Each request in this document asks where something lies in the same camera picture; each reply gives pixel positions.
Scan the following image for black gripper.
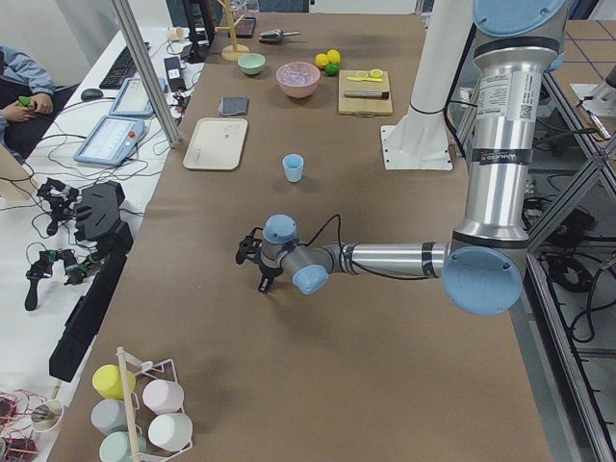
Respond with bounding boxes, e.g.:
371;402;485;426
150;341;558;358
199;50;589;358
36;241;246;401
250;243;283;294

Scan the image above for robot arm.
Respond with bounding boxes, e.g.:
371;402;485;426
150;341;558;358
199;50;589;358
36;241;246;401
236;1;569;316

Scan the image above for light blue plastic cup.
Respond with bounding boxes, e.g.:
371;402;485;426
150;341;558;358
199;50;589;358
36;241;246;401
282;153;304;183

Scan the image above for pink cup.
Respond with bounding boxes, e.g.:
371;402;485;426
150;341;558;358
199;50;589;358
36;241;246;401
142;379;185;415

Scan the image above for white cup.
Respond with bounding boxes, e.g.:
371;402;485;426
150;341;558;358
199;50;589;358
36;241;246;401
148;413;193;451

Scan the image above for yellow cup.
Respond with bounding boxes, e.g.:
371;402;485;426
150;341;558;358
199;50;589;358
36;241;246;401
91;364;124;400

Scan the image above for pink bowl of ice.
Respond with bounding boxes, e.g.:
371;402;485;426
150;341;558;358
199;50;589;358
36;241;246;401
275;62;321;99

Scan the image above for grey cup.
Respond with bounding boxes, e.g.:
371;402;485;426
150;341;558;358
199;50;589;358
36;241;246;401
90;399;127;435

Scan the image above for mint green cup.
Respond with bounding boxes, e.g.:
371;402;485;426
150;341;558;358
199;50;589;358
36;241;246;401
98;431;132;462

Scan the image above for steel ice scoop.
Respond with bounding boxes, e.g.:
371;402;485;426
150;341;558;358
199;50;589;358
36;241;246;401
258;29;300;44

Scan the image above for paper cup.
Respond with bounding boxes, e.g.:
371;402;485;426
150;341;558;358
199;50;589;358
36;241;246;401
167;27;187;41

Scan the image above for cream rabbit tray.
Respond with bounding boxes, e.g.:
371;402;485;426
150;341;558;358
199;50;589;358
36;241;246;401
183;117;248;171

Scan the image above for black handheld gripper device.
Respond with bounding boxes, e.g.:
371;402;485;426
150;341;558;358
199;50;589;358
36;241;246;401
25;178;133;382

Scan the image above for grey folded cloth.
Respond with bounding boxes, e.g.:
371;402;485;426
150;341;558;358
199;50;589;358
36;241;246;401
218;96;249;116

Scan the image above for wooden cutting board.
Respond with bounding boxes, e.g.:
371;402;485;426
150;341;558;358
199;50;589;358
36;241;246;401
338;69;394;116

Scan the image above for near teach pendant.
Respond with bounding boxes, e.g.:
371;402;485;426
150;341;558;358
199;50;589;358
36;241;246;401
73;115;145;167

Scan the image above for teach pendant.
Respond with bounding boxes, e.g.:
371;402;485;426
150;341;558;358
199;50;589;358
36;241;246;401
109;78;154;118
73;115;145;167

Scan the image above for steel muddler rod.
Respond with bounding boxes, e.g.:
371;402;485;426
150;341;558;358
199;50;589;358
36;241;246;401
344;90;390;100

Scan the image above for green bowl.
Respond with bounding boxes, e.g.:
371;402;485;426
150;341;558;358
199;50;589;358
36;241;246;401
237;53;267;76

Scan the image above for black power box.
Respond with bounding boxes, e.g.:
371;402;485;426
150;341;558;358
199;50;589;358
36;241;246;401
164;56;187;92

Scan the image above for green lime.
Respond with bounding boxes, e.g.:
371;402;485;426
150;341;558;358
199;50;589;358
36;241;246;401
324;63;340;77

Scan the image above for far teach pendant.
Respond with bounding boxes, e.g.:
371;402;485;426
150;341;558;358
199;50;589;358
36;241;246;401
109;78;154;118

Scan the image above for yellow plastic knife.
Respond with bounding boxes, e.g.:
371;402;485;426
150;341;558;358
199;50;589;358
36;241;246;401
346;76;383;83

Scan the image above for yellow lemon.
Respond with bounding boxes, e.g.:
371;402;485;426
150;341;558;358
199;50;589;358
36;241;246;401
314;53;330;69
326;49;342;64

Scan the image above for wooden mug tree stand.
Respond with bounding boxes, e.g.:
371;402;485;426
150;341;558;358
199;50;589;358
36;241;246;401
217;0;249;62

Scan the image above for black glass tray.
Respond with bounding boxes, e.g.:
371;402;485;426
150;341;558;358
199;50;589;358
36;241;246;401
235;17;256;39

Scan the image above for black keyboard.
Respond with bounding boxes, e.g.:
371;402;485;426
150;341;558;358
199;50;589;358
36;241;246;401
99;46;138;90

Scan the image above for black computer mouse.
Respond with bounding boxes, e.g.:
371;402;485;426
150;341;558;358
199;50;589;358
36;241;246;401
80;88;104;102

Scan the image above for seated person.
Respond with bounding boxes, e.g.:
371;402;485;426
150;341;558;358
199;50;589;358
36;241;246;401
1;43;78;164

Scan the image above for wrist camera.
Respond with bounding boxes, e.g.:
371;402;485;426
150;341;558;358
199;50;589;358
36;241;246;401
235;234;262;265

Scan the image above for white wire cup rack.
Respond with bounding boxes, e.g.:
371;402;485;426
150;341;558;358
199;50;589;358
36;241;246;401
116;346;193;461

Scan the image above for aluminium frame post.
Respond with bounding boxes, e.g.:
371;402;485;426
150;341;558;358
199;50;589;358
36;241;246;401
112;0;180;148

